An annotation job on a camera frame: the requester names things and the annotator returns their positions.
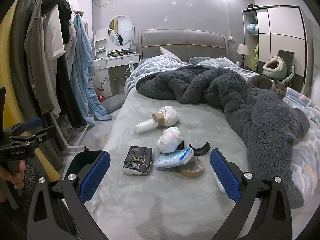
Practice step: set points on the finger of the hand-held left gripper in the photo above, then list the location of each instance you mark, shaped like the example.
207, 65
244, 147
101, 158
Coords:
33, 123
42, 132

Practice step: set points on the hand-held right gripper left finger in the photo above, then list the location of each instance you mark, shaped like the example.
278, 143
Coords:
96, 177

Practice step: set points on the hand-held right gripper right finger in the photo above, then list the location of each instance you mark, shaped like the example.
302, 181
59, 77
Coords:
225, 177

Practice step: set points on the brown tape roll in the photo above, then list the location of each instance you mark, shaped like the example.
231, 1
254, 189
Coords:
191, 173

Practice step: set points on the black curved plastic piece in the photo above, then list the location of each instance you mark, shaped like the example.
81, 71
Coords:
200, 149

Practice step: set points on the black tissue packet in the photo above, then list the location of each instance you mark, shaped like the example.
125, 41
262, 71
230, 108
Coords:
137, 161

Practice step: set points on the light blue tissue packet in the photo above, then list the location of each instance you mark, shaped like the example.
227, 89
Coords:
175, 158

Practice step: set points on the white tissue wad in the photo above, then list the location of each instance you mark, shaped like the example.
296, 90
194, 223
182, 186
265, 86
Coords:
170, 140
170, 116

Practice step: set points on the clear plastic wrap roll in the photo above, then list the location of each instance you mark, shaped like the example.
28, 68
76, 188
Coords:
145, 126

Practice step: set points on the cardboard tube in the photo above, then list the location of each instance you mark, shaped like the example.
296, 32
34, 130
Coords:
158, 120

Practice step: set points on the white clothes rack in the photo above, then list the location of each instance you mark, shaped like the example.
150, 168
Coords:
75, 146

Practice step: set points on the black fleece robe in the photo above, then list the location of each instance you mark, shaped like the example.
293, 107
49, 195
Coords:
67, 97

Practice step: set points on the grey knit cardigan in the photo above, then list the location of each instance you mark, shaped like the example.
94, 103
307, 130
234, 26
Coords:
37, 67

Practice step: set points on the yellow panel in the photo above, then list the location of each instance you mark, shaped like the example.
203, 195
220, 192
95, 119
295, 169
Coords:
6, 62

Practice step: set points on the small red object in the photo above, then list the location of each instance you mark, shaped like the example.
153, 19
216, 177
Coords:
100, 98

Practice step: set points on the dark grey coat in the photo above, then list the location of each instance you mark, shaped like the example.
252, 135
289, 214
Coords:
20, 55

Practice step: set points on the light blue robe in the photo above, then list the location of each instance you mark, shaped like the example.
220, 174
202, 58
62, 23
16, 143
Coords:
81, 67

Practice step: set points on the grey floor cushion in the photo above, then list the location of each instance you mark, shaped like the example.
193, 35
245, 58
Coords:
112, 103

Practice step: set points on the white shirt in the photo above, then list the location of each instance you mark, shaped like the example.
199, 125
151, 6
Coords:
53, 37

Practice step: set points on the pale hanging garment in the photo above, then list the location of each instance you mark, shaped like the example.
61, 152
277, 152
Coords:
72, 42

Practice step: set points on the dark grey fleece blanket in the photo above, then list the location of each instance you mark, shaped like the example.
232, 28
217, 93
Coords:
225, 87

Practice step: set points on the grey cat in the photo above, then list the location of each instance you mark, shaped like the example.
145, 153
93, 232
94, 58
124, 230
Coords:
278, 87

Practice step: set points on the white vanity desk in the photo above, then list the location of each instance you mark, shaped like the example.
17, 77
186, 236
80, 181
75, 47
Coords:
120, 60

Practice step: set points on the green object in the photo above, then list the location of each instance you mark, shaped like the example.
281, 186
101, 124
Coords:
115, 54

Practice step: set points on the white power strip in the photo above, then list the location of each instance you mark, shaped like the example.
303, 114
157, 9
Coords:
130, 66

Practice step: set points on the black hooded garment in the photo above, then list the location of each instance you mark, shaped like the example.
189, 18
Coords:
60, 6

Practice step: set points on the dark teal pillow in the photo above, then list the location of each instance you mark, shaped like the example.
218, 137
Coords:
197, 60

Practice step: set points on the pale green cat bed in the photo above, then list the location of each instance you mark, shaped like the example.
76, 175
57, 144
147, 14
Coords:
273, 66

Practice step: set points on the blue patterned duvet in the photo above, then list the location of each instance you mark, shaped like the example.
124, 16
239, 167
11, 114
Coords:
155, 66

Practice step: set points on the yellow-green garment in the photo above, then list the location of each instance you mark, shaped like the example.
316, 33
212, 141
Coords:
255, 55

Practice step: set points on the round mirror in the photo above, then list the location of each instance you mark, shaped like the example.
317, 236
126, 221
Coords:
121, 30

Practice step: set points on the bedside lamp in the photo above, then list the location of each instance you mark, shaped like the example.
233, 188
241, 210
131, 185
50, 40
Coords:
243, 50

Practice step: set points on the glass shade table lamp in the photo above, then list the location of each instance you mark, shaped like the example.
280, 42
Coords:
129, 35

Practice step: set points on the dark chair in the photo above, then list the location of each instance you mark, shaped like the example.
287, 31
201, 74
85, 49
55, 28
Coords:
286, 55

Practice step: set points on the pale pillow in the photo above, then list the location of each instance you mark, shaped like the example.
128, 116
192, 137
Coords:
165, 51

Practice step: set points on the grey padded headboard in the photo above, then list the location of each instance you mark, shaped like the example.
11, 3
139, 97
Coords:
180, 40

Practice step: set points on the light blue bundle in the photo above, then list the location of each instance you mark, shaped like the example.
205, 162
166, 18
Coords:
252, 28

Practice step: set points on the white and grey wardrobe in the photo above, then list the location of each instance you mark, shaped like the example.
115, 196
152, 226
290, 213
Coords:
282, 30

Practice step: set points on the dark items on wardrobe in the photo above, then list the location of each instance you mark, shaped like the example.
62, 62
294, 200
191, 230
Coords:
252, 5

